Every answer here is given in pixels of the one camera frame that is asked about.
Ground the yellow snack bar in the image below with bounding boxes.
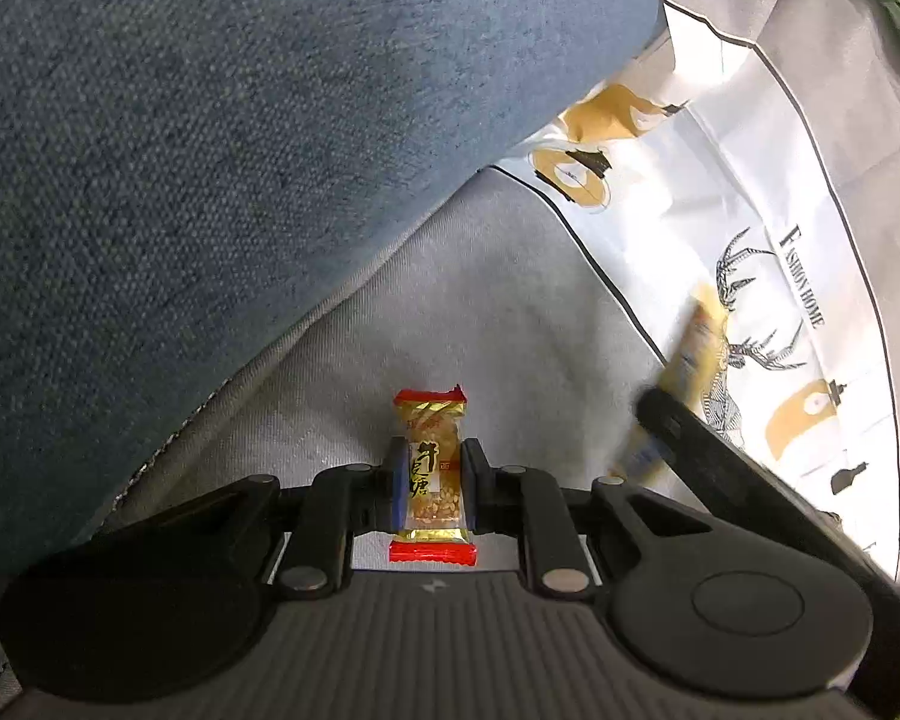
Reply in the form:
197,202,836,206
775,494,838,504
607,285,732,485

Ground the blue sofa cushion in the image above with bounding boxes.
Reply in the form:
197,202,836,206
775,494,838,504
0,0,665,691

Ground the grey deer print blanket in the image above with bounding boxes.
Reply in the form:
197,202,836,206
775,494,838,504
105,0,900,586

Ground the red and gold peanut candy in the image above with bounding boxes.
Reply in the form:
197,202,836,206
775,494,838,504
388,384,479,567

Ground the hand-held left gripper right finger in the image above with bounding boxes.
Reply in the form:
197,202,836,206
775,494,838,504
459,436,715,597

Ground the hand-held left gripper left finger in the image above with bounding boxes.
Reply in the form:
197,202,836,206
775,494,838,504
94,457,410,601

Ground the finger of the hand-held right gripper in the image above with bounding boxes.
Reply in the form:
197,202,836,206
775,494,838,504
634,388,900,593

